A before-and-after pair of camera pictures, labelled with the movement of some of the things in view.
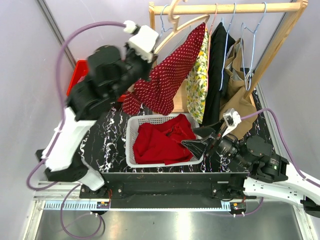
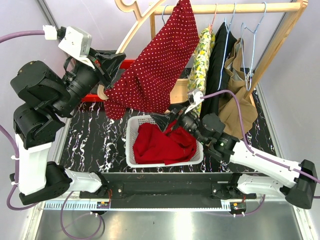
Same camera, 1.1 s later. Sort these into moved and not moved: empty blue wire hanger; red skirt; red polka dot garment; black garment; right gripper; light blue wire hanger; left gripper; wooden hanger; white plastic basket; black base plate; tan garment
Moved: left gripper; wooden hanger; light blue wire hanger; right gripper; red polka dot garment
Not moved: tan garment; empty blue wire hanger; black base plate; black garment; red skirt; white plastic basket
